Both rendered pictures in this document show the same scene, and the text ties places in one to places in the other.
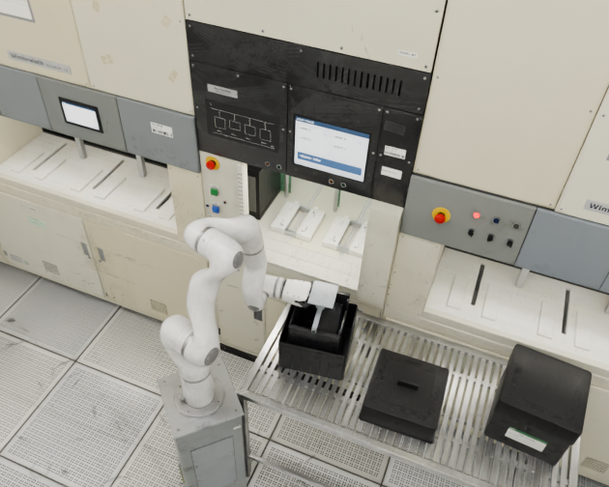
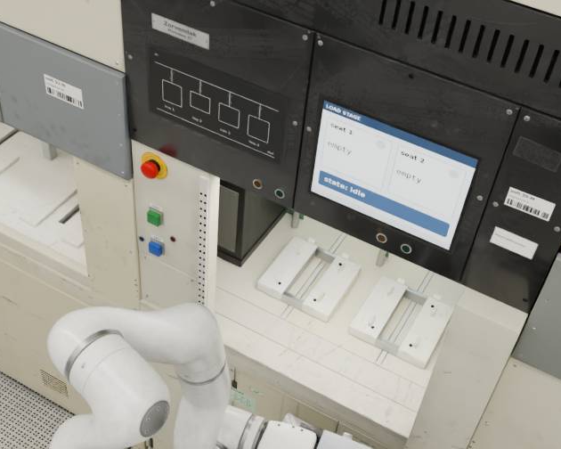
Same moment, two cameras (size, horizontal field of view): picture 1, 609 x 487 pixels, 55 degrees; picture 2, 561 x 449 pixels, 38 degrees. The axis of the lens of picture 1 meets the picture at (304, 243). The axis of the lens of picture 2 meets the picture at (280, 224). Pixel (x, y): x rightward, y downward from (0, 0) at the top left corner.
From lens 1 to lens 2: 0.79 m
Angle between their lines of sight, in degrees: 3
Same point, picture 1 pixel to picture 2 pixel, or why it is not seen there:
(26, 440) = not seen: outside the picture
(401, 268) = (502, 419)
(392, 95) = (547, 84)
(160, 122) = (62, 77)
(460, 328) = not seen: outside the picture
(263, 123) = (256, 105)
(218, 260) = (109, 417)
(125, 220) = (1, 238)
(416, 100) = not seen: outside the picture
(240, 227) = (173, 336)
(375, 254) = (453, 390)
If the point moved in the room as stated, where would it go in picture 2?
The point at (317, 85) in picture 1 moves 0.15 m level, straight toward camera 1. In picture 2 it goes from (378, 43) to (369, 96)
